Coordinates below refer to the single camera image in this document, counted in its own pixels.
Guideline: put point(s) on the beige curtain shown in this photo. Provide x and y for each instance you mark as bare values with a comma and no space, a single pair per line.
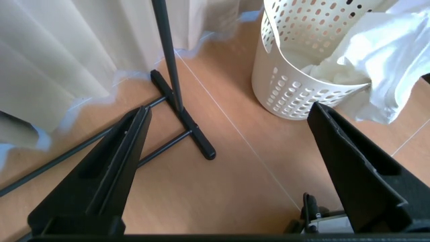
67,43

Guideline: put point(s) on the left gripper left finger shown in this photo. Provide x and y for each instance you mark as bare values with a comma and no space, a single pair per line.
84,201

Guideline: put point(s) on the black clothes rack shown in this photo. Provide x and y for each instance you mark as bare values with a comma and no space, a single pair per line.
168,50

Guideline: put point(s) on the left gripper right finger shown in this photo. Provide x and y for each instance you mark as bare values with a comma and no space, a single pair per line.
379,208

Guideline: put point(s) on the white laundry basket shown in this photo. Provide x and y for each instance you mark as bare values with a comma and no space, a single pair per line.
265,77

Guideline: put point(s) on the white garment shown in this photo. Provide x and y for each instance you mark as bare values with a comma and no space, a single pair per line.
386,53

